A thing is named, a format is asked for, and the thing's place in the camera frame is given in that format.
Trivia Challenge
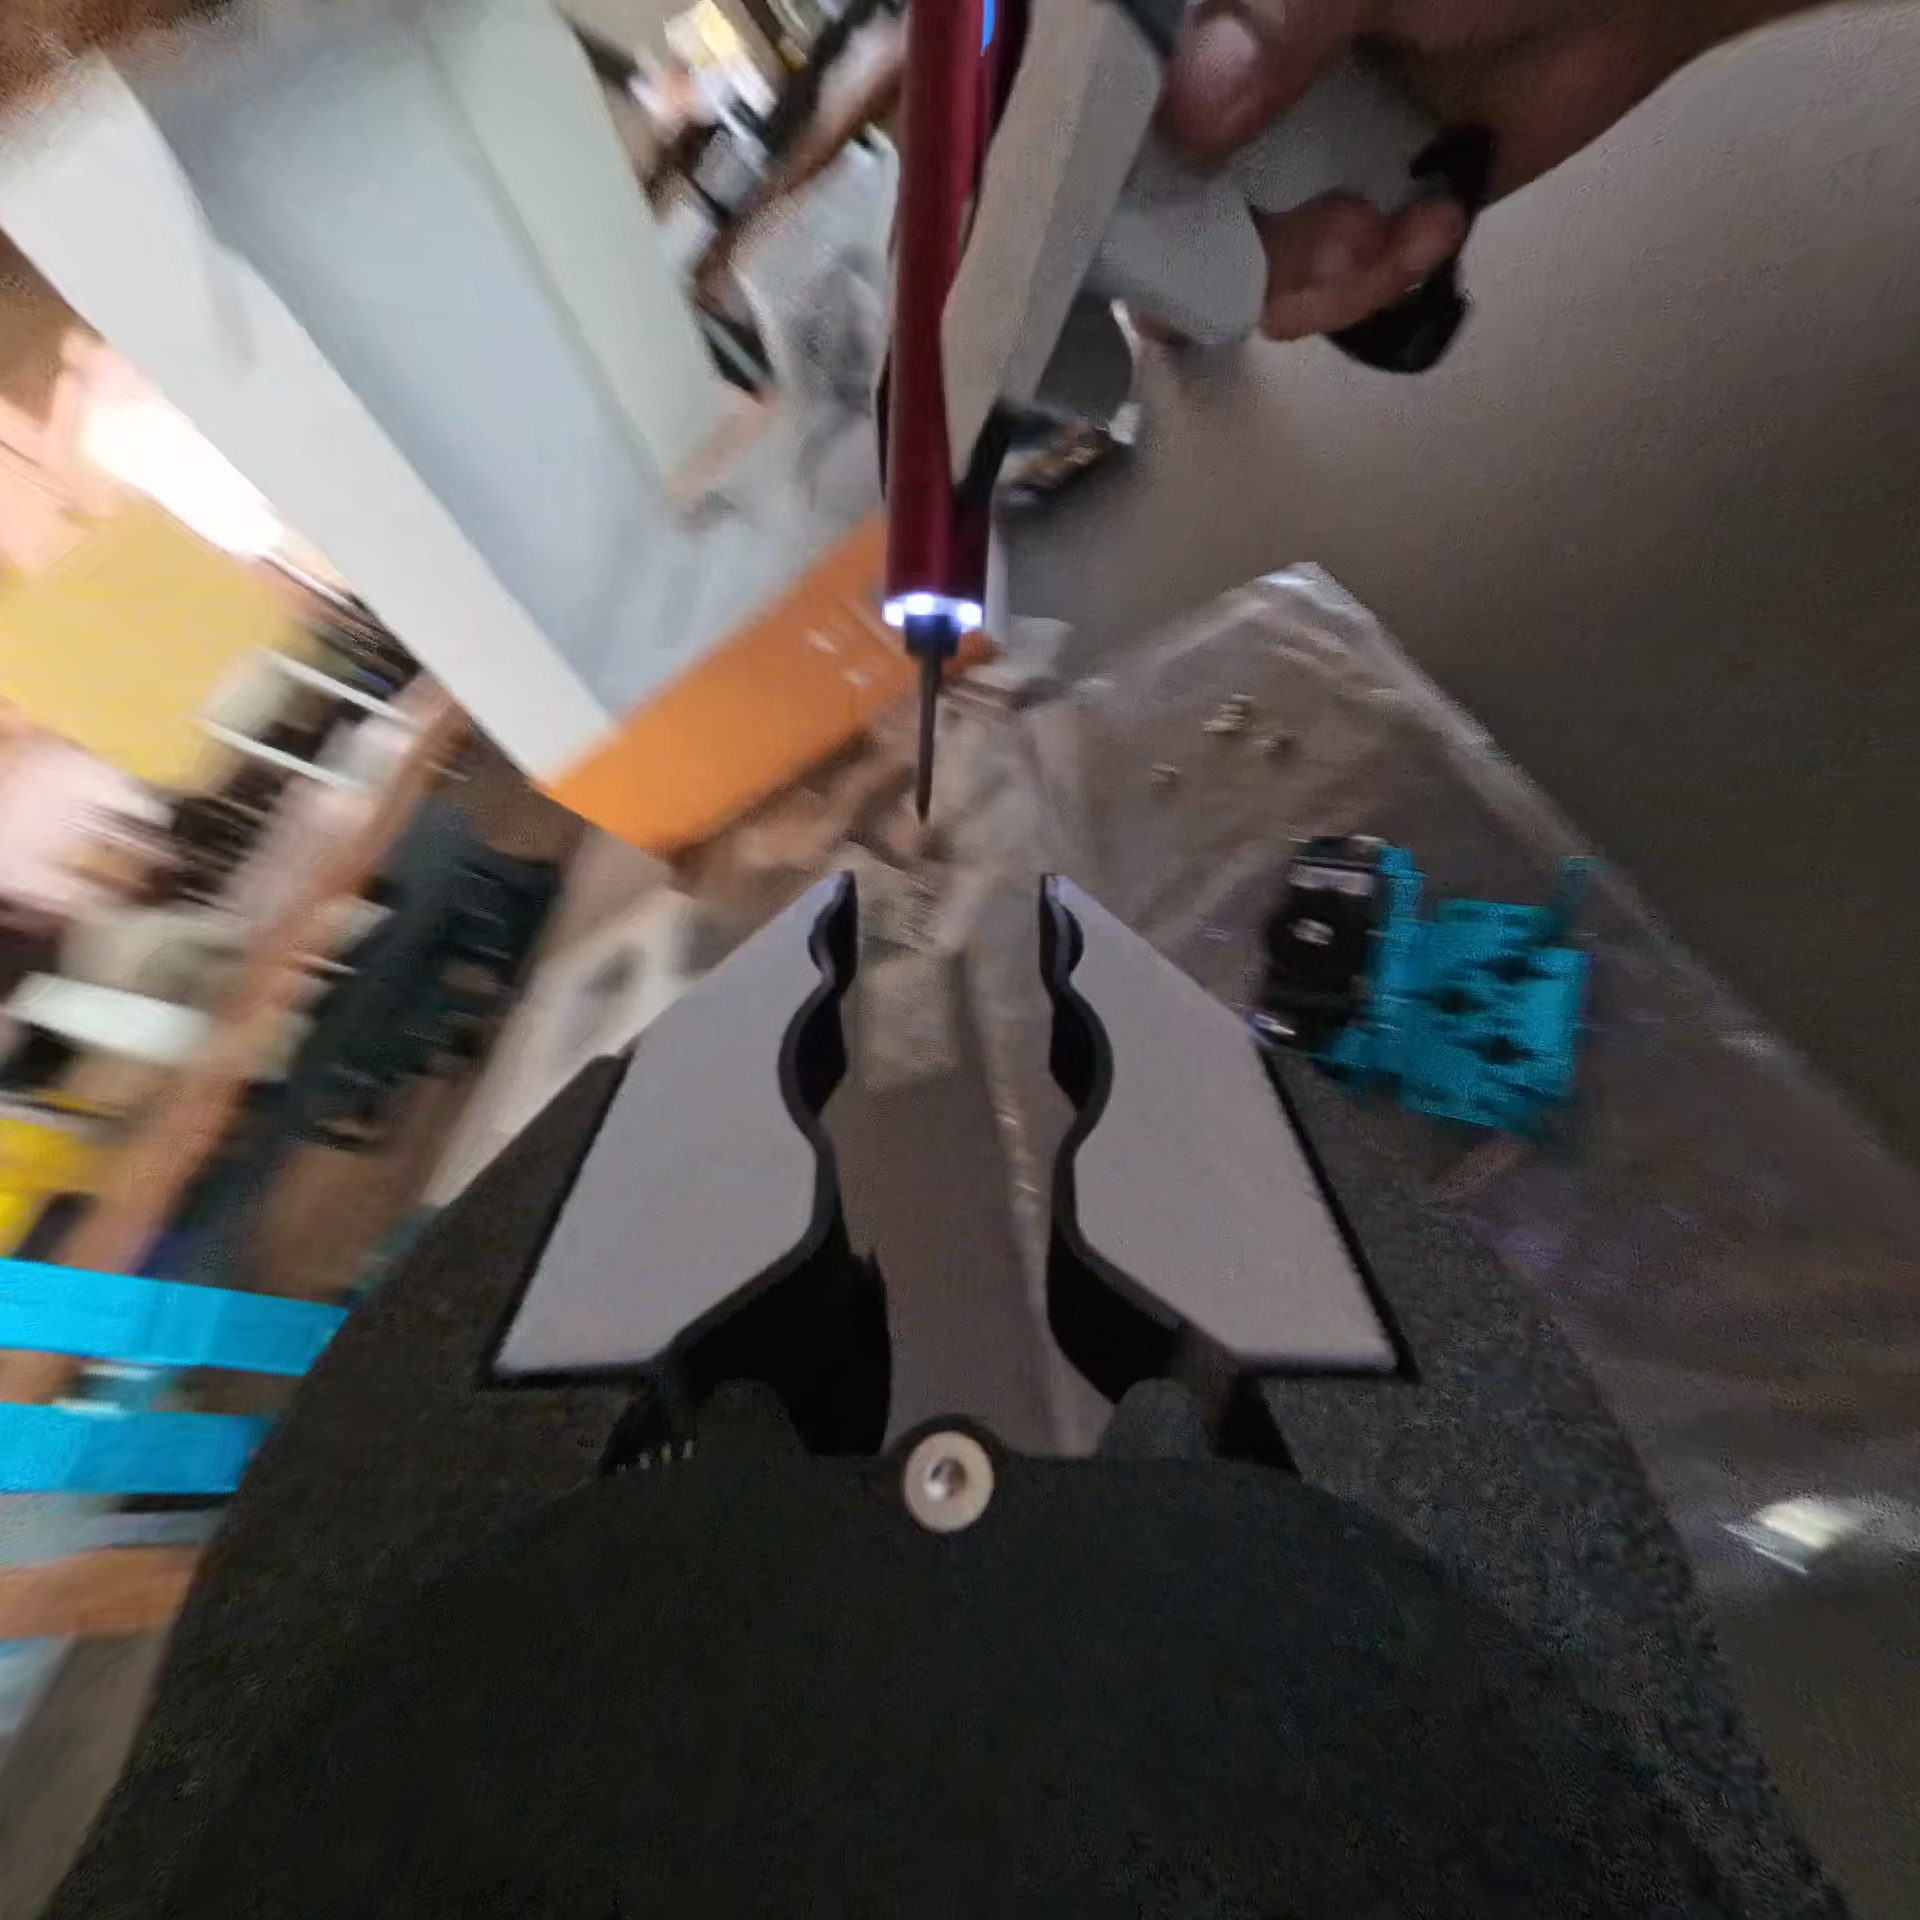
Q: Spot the orange cardboard box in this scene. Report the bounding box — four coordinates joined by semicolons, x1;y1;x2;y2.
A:
543;516;995;860

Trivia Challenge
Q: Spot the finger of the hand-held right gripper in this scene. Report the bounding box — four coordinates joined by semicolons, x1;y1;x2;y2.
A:
936;0;1175;485

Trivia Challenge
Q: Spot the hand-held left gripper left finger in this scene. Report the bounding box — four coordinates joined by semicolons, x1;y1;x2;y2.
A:
493;875;861;1379

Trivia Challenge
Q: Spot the person's right hand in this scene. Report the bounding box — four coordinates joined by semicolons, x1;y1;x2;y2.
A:
1162;0;1651;344

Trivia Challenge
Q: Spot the small red tool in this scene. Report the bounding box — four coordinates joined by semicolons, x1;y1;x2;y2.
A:
879;0;1003;824

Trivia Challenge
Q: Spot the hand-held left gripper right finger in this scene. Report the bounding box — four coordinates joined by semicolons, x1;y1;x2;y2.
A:
1040;875;1400;1376

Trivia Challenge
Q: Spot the blue perforated metal bracket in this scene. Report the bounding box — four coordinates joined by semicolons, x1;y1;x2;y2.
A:
1321;852;1599;1135

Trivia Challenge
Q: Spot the large clear plastic bag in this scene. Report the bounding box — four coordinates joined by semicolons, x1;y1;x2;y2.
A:
840;561;1920;1594

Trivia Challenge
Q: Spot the blue acrylic round robot base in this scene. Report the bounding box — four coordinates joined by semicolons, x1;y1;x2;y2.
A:
0;1257;350;1503

